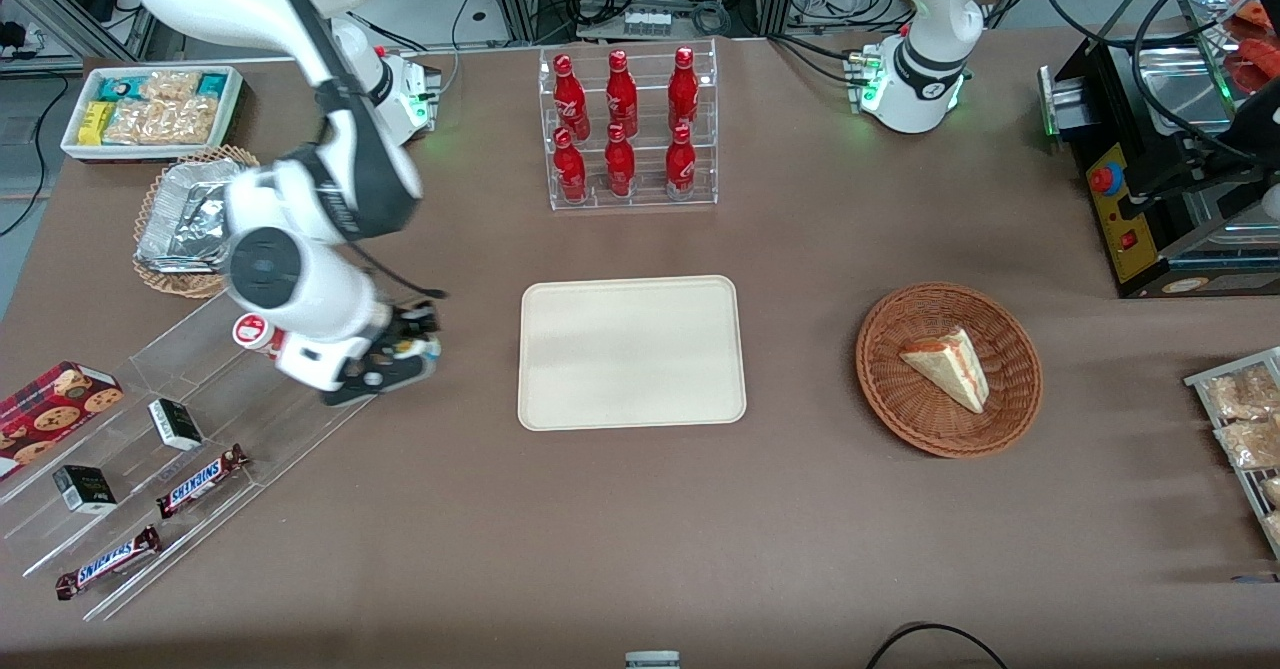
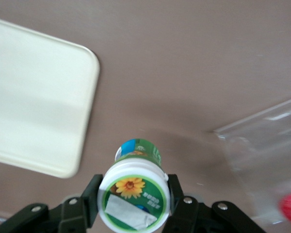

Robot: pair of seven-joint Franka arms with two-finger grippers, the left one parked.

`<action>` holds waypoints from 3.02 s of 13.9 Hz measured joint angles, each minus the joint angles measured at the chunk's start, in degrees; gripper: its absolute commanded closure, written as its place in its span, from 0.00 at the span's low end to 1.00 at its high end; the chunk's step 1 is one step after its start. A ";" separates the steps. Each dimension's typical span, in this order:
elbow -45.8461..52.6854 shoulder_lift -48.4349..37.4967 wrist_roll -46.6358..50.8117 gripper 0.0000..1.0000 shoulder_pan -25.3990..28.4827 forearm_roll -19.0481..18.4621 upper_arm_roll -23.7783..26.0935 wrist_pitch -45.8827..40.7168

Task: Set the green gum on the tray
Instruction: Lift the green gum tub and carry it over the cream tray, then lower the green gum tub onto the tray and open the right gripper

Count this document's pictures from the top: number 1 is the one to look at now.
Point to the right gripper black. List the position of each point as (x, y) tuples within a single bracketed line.
[(409, 325)]

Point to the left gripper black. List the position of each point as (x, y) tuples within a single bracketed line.
[(1226, 164)]

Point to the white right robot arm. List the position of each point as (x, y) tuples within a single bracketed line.
[(290, 269)]

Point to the cream plastic tray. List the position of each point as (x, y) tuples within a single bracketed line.
[(630, 354)]

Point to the black sealing machine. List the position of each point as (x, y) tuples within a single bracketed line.
[(1150, 99)]

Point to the red lid yogurt cup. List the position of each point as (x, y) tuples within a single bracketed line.
[(250, 331)]

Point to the clear acrylic stepped shelf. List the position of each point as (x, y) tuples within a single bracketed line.
[(270, 439)]

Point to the clear snack pack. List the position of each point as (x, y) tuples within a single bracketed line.
[(1255, 444), (1245, 394)]

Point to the light oval wicker basket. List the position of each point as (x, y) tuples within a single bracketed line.
[(175, 282)]

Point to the small black box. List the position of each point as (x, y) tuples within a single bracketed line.
[(176, 425), (84, 490)]

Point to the Snickers chocolate bar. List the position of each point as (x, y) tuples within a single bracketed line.
[(108, 562), (200, 481)]

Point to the red cola bottle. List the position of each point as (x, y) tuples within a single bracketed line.
[(622, 94), (620, 165), (570, 99), (570, 171), (684, 89), (681, 165)]

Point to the triangular sandwich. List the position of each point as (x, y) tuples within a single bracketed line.
[(950, 369)]

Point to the aluminium foil container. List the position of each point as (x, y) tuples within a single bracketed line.
[(185, 214)]

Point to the clear acrylic bottle rack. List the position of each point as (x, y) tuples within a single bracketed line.
[(645, 204)]

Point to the brown round wicker basket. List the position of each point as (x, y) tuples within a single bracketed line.
[(900, 399)]

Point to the clear rice cracker pack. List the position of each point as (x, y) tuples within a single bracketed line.
[(165, 121)]

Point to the red plaid cookie box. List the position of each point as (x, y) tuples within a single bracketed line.
[(55, 414)]

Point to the yellow snack packet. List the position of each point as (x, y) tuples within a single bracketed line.
[(95, 123)]

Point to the teal snack packet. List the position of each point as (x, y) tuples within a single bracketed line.
[(122, 88)]

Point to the white plastic snack bin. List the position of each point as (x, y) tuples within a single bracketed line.
[(75, 149)]

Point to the grey metal clamp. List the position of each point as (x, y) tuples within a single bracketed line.
[(652, 660)]

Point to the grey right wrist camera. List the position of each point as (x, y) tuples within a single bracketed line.
[(325, 361)]

